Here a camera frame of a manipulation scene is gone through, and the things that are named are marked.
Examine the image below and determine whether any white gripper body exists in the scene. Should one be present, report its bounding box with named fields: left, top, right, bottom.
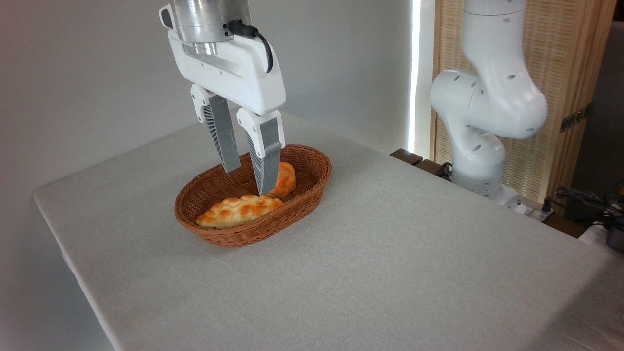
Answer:
left=159, top=4, right=287, bottom=117

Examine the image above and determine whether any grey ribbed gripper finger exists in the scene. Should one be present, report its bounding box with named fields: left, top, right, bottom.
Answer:
left=236, top=108, right=286, bottom=196
left=190, top=84, right=242, bottom=174

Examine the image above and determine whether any round knotted bread roll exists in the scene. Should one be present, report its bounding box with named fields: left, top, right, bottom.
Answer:
left=266, top=162, right=297, bottom=199

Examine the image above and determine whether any long braided bread loaf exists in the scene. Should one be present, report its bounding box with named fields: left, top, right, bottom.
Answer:
left=195, top=195, right=284, bottom=229

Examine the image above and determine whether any brown oval wicker basket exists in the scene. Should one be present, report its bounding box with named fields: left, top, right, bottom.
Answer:
left=174, top=144, right=332, bottom=248

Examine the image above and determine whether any dark wooden furniture piece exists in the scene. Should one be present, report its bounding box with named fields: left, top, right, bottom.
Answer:
left=390, top=148, right=454, bottom=182

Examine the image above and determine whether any white fabric tablecloth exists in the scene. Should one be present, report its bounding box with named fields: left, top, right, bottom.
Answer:
left=33, top=112, right=624, bottom=351

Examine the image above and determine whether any metal screen hinge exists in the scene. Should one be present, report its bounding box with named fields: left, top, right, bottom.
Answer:
left=560, top=104, right=591, bottom=133

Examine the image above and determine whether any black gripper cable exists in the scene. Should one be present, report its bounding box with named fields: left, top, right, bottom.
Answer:
left=227, top=20, right=274, bottom=74

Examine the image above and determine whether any black cable bundle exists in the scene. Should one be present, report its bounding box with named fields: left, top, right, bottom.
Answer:
left=555, top=186, right=624, bottom=230

